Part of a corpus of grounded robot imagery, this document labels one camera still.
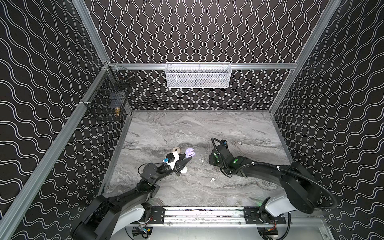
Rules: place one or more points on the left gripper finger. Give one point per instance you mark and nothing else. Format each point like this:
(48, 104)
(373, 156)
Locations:
(182, 157)
(183, 164)

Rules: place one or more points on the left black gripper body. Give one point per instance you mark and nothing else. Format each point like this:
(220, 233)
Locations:
(177, 163)

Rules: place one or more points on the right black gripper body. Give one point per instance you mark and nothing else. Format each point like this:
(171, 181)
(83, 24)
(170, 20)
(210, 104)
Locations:
(216, 154)

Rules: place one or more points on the beige earbud charging case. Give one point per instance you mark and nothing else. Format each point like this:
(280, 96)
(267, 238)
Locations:
(176, 149)

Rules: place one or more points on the purple round charging case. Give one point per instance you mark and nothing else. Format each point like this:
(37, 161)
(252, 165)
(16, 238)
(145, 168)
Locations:
(190, 152)

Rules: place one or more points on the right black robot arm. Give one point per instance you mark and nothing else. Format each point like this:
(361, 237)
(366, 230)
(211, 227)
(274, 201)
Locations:
(300, 191)

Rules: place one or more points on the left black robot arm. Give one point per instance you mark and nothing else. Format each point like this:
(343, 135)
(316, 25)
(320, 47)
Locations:
(106, 216)

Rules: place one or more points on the white round charging case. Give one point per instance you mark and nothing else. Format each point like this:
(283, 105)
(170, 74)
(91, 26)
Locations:
(184, 170)

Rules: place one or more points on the brass knob in basket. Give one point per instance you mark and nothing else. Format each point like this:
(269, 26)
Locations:
(117, 111)

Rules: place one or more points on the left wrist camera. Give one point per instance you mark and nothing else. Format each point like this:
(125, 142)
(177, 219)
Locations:
(171, 159)

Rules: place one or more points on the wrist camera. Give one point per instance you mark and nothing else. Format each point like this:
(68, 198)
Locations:
(224, 143)
(171, 159)

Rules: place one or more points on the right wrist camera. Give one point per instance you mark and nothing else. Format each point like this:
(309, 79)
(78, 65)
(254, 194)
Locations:
(224, 143)

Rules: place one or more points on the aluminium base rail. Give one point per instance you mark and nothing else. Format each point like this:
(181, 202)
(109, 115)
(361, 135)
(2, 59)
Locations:
(195, 217)

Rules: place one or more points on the white wire mesh basket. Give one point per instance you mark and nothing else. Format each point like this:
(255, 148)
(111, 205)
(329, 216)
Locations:
(195, 75)

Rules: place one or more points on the black wire basket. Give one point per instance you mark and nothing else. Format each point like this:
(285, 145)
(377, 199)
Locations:
(112, 91)

